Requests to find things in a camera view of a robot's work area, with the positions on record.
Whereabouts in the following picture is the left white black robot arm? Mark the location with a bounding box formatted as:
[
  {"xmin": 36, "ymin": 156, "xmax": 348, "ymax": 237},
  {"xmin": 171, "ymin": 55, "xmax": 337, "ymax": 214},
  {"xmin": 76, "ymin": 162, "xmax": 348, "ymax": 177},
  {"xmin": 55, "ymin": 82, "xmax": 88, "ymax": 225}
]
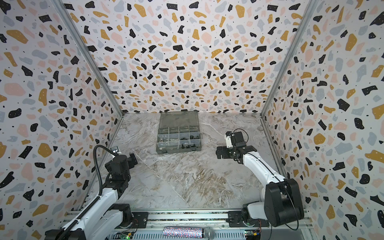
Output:
[{"xmin": 45, "ymin": 154, "xmax": 138, "ymax": 240}]

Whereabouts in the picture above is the aluminium front rail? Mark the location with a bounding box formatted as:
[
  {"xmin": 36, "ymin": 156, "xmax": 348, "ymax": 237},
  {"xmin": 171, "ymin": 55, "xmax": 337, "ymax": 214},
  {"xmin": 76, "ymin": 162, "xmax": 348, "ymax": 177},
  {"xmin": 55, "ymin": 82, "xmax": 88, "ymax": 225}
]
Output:
[{"xmin": 131, "ymin": 209, "xmax": 317, "ymax": 240}]

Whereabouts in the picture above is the corner aluminium post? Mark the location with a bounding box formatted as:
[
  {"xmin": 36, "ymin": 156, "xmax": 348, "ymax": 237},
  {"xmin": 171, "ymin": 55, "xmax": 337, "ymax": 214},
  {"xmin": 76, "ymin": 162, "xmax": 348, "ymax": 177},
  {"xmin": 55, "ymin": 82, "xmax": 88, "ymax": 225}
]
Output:
[
  {"xmin": 52, "ymin": 1, "xmax": 124, "ymax": 118},
  {"xmin": 261, "ymin": 0, "xmax": 319, "ymax": 119}
]

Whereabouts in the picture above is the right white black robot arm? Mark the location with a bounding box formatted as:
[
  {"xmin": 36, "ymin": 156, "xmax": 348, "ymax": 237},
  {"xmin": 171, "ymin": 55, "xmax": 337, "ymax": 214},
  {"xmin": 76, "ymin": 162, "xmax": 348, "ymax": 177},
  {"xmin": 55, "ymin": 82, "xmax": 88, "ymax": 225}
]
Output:
[{"xmin": 216, "ymin": 129, "xmax": 305, "ymax": 227}]

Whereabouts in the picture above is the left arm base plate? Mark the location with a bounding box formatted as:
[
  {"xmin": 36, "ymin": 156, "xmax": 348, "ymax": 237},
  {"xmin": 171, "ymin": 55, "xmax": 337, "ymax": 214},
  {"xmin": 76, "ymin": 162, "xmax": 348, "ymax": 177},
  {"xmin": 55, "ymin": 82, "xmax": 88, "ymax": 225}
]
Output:
[{"xmin": 115, "ymin": 212, "xmax": 149, "ymax": 230}]

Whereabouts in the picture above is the clear plastic compartment organizer box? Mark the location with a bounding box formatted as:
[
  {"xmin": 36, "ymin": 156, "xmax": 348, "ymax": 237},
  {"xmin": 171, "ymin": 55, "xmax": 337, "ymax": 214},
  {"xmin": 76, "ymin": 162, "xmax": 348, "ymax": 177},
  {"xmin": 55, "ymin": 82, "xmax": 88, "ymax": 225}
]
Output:
[{"xmin": 156, "ymin": 111, "xmax": 202, "ymax": 155}]

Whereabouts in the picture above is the right corner aluminium post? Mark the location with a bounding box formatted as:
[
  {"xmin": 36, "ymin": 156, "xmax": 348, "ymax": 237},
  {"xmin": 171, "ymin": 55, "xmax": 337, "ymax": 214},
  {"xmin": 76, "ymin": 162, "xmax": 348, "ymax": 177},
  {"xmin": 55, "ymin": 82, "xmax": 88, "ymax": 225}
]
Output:
[{"xmin": 261, "ymin": 0, "xmax": 319, "ymax": 119}]

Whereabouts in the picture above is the glitter handheld microphone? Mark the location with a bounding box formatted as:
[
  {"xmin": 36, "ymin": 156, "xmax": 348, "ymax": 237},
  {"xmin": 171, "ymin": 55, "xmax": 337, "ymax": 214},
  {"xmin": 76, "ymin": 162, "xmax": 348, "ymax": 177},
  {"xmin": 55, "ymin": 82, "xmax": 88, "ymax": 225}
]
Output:
[{"xmin": 163, "ymin": 227, "xmax": 216, "ymax": 240}]

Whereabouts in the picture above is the left corner aluminium post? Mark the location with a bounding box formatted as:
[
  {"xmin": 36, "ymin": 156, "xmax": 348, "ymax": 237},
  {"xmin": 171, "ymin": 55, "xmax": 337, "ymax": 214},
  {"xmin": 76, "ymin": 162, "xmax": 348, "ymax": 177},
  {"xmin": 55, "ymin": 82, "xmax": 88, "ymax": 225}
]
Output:
[{"xmin": 52, "ymin": 1, "xmax": 124, "ymax": 118}]

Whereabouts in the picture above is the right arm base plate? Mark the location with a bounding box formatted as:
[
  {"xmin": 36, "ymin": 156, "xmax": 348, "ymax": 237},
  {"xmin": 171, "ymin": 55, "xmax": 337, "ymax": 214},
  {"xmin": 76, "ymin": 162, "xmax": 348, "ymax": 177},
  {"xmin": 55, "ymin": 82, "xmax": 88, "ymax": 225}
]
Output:
[{"xmin": 226, "ymin": 211, "xmax": 270, "ymax": 228}]

